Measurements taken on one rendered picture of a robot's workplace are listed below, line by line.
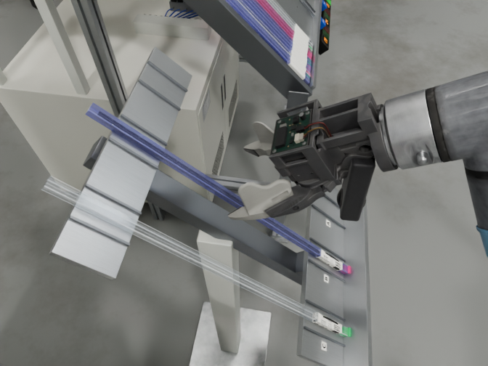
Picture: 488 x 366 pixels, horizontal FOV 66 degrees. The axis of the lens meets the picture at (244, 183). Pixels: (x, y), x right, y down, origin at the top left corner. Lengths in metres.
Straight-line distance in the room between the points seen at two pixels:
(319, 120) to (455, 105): 0.12
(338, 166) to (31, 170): 1.71
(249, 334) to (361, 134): 1.09
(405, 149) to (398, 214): 1.34
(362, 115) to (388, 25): 2.42
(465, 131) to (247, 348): 1.14
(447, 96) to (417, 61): 2.16
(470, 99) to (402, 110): 0.06
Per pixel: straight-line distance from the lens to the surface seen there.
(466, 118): 0.38
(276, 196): 0.45
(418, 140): 0.39
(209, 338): 1.40
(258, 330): 1.40
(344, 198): 0.47
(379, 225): 1.67
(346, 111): 0.40
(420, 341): 1.53
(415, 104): 0.39
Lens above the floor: 1.37
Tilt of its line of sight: 54 degrees down
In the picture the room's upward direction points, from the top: straight up
